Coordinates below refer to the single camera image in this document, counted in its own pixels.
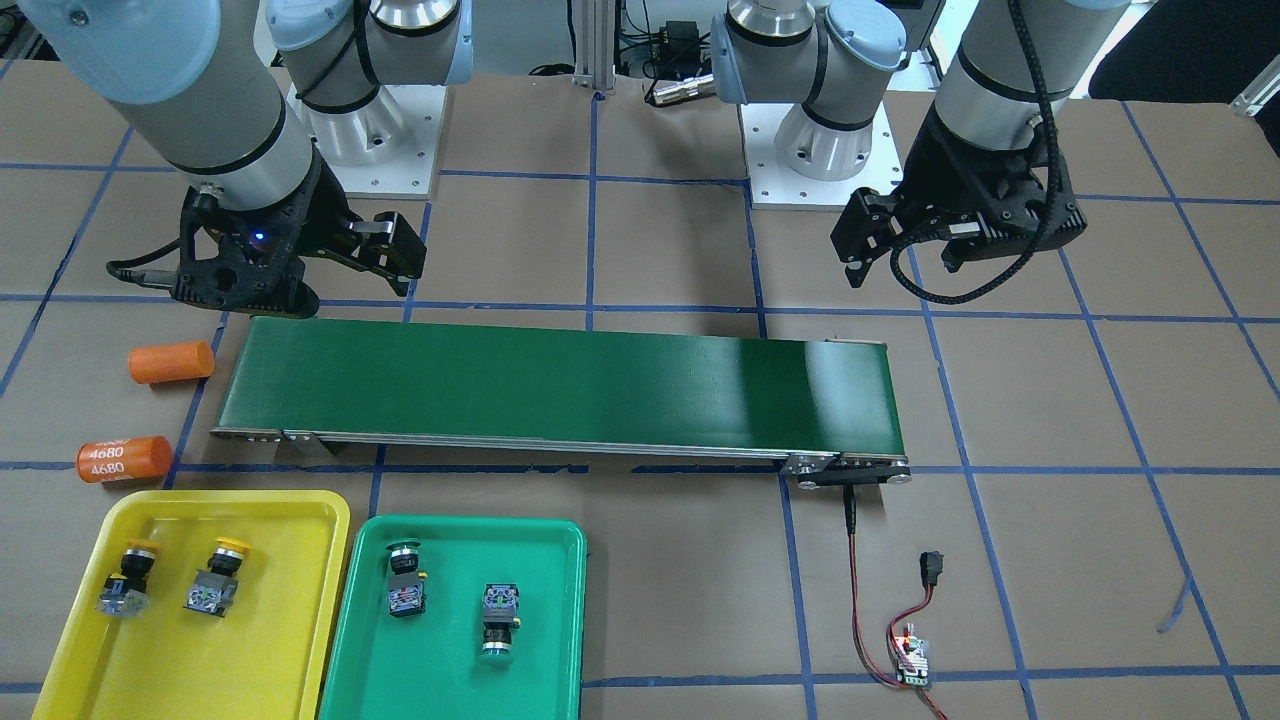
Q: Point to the plain orange cylinder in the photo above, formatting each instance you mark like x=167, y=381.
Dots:
x=183, y=361

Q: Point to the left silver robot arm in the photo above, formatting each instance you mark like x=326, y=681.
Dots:
x=1016, y=65

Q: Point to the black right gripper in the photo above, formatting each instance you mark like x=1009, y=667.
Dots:
x=318, y=222

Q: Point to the yellow push button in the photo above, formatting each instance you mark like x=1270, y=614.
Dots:
x=214, y=588
x=124, y=593

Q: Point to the green conveyor belt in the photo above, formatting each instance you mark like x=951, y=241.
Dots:
x=824, y=411

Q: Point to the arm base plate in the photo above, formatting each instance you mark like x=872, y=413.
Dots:
x=795, y=165
x=386, y=150

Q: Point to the green plastic tray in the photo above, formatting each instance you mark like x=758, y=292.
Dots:
x=428, y=666

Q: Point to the orange cylinder labeled 4680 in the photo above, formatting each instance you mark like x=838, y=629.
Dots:
x=139, y=458

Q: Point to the yellow plastic tray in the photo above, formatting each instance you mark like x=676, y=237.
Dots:
x=264, y=659

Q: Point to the black inline switch connector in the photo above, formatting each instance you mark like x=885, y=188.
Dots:
x=931, y=564

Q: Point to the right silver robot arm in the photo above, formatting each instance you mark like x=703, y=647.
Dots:
x=256, y=104

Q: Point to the green push button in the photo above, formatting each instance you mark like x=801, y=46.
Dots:
x=406, y=593
x=499, y=616

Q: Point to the small controller circuit board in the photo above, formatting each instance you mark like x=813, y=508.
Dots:
x=911, y=655

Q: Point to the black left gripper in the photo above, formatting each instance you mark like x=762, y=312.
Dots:
x=938, y=178

